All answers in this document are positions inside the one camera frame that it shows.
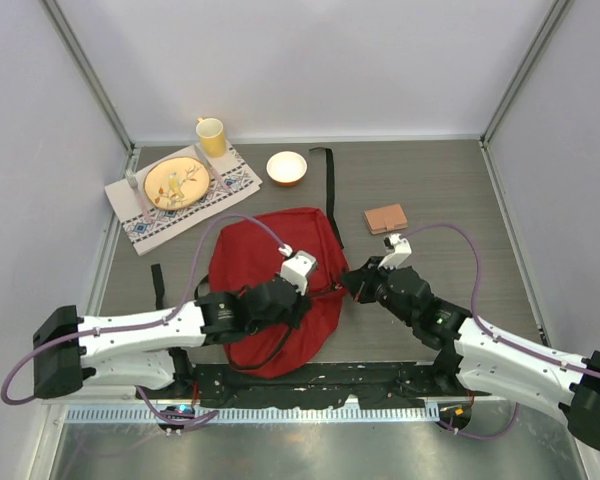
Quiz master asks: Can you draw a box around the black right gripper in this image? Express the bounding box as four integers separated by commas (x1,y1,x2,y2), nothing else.
340,255,417,326

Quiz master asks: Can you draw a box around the red student backpack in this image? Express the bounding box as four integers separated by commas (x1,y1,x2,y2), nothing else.
150,146,351,380

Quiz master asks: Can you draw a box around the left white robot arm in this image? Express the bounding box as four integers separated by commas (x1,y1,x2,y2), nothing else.
33,275,311,399

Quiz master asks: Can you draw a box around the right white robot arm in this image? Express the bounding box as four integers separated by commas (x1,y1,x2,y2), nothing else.
341,257,600,452

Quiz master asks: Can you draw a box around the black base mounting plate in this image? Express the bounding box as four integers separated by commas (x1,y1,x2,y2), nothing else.
146,362,468,410

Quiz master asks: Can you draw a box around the orange white bowl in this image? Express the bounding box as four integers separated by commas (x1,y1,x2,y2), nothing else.
266,151,308,187

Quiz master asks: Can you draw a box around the patterned cloth placemat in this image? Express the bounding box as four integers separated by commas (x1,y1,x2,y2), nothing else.
105,144,261,255

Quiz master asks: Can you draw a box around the yellow bird plate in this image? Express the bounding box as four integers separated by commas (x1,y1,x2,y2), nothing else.
144,156,211,211

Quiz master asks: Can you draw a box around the yellow mug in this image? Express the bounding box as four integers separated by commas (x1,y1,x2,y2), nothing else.
196,117,226,158

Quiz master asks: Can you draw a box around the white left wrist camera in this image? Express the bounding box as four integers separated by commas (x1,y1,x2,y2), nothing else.
278,244,318,296

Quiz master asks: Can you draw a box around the pink handled knife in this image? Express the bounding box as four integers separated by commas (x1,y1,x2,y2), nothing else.
193,144,232,195

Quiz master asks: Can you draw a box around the pink handled fork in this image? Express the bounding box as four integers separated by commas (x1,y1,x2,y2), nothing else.
125,168,152,225

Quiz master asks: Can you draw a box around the aluminium front rail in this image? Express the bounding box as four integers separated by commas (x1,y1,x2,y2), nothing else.
42,387,481,406

